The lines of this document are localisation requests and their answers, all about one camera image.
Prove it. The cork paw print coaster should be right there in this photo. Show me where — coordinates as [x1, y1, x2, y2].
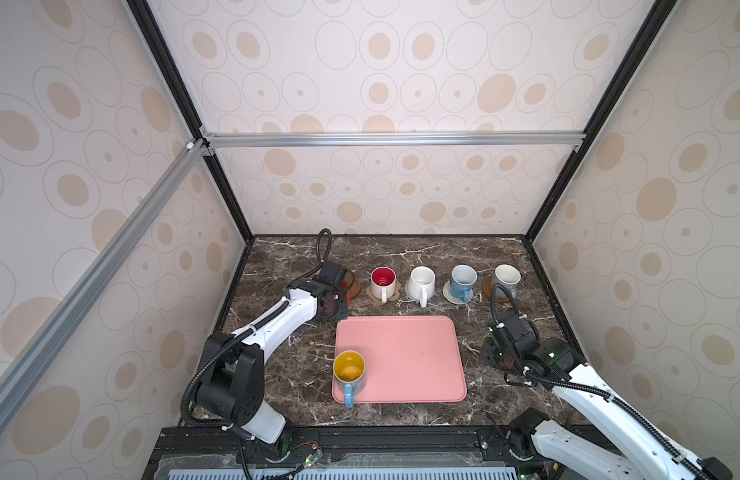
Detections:
[366, 282, 401, 305]

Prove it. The white mug red inside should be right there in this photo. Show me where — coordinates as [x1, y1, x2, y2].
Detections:
[370, 266, 397, 291]

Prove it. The yellow inside blue mug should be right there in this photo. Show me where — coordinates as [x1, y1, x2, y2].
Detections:
[333, 350, 366, 409]

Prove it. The brown wooden round coaster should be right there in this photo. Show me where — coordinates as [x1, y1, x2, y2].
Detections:
[482, 277, 493, 300]

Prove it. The grey mug white inside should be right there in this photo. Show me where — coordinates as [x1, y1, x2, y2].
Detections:
[492, 264, 522, 299]

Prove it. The blue floral mug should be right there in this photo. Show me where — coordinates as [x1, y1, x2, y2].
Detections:
[450, 265, 478, 304]

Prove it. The multicolour woven round coaster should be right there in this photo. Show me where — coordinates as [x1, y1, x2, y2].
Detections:
[443, 281, 472, 305]

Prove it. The dark brown wooden coaster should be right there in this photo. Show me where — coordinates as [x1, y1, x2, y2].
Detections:
[343, 277, 361, 300]

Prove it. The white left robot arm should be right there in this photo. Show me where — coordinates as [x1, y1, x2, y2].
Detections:
[180, 281, 350, 445]

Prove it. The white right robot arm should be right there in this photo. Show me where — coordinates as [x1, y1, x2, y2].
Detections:
[480, 328, 733, 479]

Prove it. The pink rectangular tray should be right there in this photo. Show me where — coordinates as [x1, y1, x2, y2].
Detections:
[335, 316, 467, 404]

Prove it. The aluminium crossbar back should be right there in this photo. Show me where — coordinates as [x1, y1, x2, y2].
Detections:
[187, 130, 586, 152]

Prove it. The aluminium crossbar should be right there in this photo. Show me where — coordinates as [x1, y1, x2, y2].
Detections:
[0, 138, 208, 436]
[187, 130, 586, 152]

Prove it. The aluminium crossbar left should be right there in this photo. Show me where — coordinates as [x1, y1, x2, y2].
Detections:
[0, 138, 208, 436]

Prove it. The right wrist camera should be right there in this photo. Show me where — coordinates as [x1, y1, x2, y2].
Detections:
[494, 311, 540, 356]

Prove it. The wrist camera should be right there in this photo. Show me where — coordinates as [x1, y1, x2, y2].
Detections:
[316, 259, 347, 289]
[494, 311, 540, 356]

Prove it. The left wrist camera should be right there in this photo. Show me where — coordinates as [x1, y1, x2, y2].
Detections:
[316, 259, 347, 289]

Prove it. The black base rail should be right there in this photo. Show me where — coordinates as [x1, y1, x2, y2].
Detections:
[143, 425, 581, 479]

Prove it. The black corner frame post left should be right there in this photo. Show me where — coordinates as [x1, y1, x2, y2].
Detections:
[126, 0, 254, 243]

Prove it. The black corner frame post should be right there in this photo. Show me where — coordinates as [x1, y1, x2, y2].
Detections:
[126, 0, 254, 243]
[525, 0, 679, 244]

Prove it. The black corner frame post right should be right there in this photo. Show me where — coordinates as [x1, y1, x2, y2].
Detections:
[525, 0, 679, 244]

